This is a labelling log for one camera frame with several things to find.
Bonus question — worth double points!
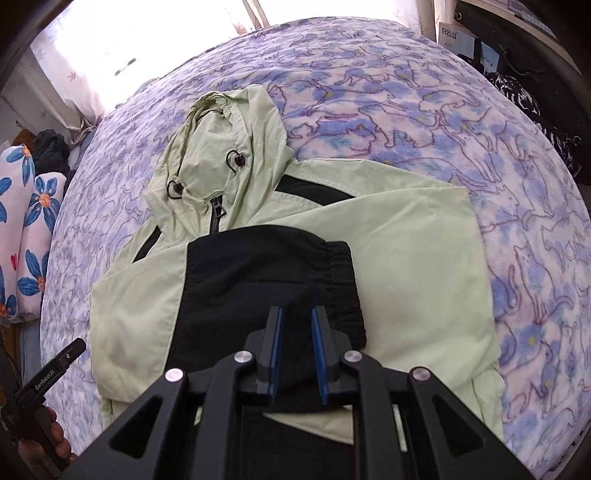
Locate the white cardboard box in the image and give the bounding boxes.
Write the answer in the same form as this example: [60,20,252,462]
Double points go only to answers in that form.
[436,21,481,61]

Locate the purple cat-print blanket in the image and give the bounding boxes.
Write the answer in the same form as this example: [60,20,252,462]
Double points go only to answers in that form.
[39,17,585,480]

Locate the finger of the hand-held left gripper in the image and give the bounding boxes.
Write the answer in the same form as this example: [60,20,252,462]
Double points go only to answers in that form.
[58,338,88,370]

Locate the black white-patterned garment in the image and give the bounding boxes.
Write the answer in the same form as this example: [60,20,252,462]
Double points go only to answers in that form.
[485,71,583,181]

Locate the white blue-flower pillows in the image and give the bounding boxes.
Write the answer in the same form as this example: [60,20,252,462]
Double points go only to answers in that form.
[0,145,65,324]

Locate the person's left hand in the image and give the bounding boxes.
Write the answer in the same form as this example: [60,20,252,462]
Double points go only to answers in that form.
[18,406,78,478]

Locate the white leaf-print curtain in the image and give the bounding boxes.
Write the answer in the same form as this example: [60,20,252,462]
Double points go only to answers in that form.
[30,0,250,130]

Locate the dark clothes pile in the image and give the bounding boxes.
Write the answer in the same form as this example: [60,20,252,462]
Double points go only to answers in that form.
[32,129,72,174]

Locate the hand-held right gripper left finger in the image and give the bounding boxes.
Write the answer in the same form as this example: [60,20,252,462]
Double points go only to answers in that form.
[60,305,283,480]

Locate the green and black hooded jacket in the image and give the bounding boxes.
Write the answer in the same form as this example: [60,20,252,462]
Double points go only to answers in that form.
[90,84,506,444]

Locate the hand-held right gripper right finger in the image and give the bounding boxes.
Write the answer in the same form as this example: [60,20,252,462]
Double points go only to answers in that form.
[310,305,536,480]

